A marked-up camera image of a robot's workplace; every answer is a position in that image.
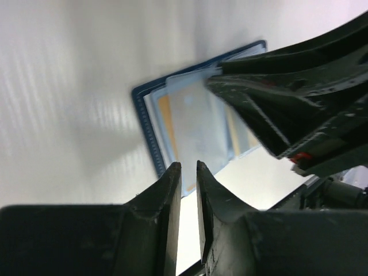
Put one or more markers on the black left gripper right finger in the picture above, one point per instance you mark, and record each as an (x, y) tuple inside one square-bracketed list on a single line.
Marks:
[(273, 238)]

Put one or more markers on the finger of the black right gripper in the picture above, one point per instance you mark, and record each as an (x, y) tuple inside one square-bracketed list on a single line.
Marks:
[(331, 62)]

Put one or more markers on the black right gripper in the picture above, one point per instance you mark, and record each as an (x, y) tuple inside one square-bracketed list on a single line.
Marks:
[(321, 133)]

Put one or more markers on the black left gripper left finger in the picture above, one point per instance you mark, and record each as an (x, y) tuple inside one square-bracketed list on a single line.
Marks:
[(139, 237)]

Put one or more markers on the silver credit card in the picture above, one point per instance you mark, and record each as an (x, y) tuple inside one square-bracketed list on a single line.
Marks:
[(198, 118)]

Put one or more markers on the blue leather card holder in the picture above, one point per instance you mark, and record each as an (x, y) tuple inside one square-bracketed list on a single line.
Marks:
[(152, 104)]

